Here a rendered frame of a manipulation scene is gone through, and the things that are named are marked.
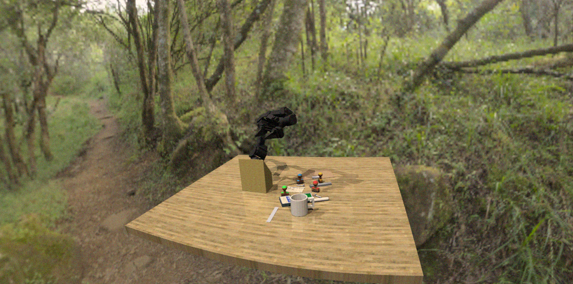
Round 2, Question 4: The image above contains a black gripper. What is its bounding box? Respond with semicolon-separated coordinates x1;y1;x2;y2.
255;121;284;140

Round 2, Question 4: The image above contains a beige ceramic mug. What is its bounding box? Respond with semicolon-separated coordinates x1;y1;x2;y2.
291;194;314;217

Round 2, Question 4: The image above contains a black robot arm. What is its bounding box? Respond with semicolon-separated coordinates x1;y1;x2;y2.
249;107;297;160

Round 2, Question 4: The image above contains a grey flat strip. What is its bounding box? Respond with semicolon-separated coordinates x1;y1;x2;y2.
266;207;278;222

